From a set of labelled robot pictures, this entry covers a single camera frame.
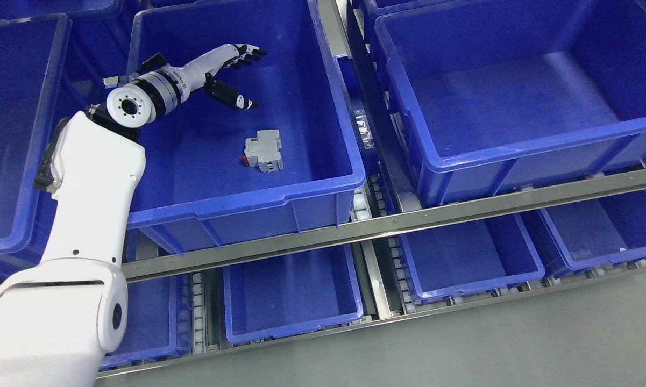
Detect metal shelf rack frame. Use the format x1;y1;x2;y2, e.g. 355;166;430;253
119;1;646;349

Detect lower blue bin far right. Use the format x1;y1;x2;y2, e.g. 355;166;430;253
520;190;646;278

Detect large blue bin left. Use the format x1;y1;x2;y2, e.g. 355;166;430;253
0;13;131;276

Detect grey circuit breaker red switches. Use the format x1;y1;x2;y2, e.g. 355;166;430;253
242;129;284;173

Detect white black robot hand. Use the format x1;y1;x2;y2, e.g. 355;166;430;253
163;44;268;110

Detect lower blue bin left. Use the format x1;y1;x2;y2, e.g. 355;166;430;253
100;275;193;371

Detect large blue bin centre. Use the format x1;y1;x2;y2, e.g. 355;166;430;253
127;1;365;255

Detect large blue bin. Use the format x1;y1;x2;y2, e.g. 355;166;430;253
127;1;365;255
375;1;646;207
0;13;131;276

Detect lower blue bin centre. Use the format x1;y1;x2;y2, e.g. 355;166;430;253
223;245;364;345

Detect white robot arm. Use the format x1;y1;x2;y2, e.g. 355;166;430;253
0;53;221;386

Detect large blue bin right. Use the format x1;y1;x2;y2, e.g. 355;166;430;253
375;1;646;207

